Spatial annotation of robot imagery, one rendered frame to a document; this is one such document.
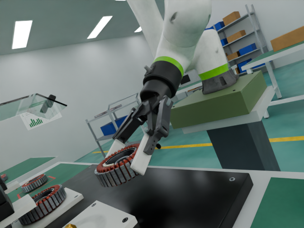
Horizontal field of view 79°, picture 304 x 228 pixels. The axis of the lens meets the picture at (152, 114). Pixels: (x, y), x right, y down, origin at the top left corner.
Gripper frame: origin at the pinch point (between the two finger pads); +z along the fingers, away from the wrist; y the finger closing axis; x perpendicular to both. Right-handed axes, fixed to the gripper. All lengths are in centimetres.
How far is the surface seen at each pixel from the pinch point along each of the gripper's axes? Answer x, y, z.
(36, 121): -6, -532, -107
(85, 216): -0.1, -4.2, 11.5
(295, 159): 142, -12, -76
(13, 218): -12.3, 3.0, 14.1
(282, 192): 11.4, 24.1, -1.5
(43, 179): 3, -73, 9
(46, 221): -2.3, -16.7, 16.0
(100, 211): 1.1, -2.1, 9.6
